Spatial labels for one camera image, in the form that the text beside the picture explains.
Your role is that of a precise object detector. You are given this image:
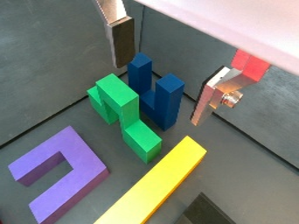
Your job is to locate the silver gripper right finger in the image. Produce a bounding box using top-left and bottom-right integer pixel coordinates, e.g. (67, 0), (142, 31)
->
(191, 66), (243, 126)

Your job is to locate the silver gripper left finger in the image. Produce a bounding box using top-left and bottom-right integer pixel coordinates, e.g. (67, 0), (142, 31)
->
(93, 0), (136, 68)

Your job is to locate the purple U-shaped block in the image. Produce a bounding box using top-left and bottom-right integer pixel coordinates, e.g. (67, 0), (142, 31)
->
(7, 125), (111, 224)

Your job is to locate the red puzzle board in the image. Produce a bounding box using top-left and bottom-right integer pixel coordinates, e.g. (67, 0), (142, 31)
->
(231, 49), (270, 82)

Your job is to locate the black fixture stand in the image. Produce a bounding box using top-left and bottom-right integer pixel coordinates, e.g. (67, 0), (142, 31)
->
(174, 192), (236, 224)

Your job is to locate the blue U-shaped block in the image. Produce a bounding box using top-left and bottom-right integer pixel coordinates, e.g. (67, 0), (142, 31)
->
(127, 53), (184, 130)

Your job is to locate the green S-shaped block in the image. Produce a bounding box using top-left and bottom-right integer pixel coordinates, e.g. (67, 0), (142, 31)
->
(88, 74), (163, 164)

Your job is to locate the yellow long bar block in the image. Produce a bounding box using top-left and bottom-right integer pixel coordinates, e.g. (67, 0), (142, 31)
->
(93, 136), (207, 224)

